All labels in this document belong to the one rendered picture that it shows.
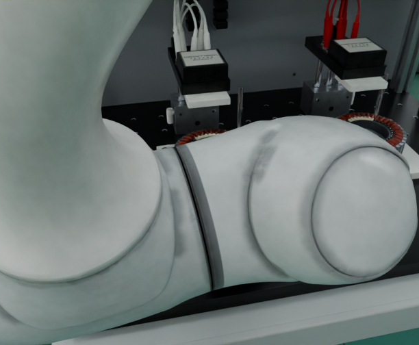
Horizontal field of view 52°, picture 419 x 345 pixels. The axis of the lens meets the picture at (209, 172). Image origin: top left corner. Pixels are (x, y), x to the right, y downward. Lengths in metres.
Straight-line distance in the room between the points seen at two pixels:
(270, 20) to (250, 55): 0.07
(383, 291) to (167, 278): 0.35
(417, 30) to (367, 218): 0.70
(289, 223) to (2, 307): 0.15
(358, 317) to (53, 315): 0.36
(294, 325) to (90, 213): 0.34
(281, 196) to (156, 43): 0.61
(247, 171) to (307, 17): 0.64
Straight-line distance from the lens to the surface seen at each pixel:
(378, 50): 0.71
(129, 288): 0.24
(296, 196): 0.22
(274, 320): 0.50
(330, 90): 0.79
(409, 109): 0.90
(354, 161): 0.23
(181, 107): 0.72
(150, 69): 0.82
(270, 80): 0.89
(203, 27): 0.70
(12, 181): 0.19
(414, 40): 0.92
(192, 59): 0.63
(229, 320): 0.50
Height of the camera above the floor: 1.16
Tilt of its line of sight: 37 degrees down
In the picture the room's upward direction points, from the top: straight up
